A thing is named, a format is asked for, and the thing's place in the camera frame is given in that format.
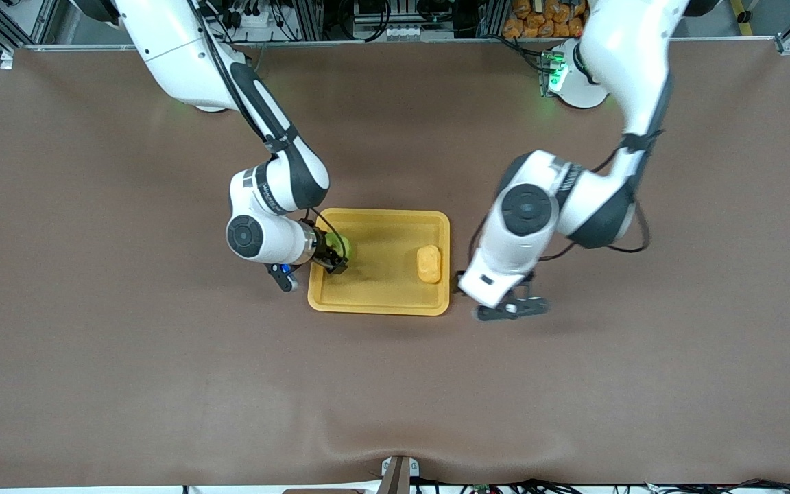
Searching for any green apple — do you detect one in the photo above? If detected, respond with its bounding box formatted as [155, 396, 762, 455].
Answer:
[324, 233, 355, 266]

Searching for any yellow potato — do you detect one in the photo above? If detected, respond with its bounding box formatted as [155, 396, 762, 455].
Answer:
[416, 245, 443, 285]

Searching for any yellow plastic tray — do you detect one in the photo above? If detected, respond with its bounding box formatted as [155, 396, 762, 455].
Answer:
[307, 208, 451, 317]

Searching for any brown table mat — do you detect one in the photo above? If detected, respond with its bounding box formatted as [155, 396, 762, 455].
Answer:
[0, 38, 790, 489]

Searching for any white power strip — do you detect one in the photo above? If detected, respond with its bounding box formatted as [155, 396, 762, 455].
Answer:
[227, 8, 274, 32]

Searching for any bag of orange items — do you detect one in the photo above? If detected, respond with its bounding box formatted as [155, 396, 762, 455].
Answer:
[503, 0, 588, 39]

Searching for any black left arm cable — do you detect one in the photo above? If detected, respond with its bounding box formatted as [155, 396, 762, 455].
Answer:
[467, 129, 651, 266]

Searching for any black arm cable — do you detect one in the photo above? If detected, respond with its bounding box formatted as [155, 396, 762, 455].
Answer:
[189, 0, 349, 252]
[467, 129, 651, 266]

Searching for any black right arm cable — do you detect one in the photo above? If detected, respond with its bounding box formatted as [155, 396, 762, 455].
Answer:
[189, 0, 349, 252]

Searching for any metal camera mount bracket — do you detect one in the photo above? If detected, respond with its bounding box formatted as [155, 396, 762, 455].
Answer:
[378, 455, 421, 494]

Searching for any black cable bundle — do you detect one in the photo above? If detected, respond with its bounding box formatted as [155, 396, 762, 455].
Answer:
[414, 476, 790, 494]

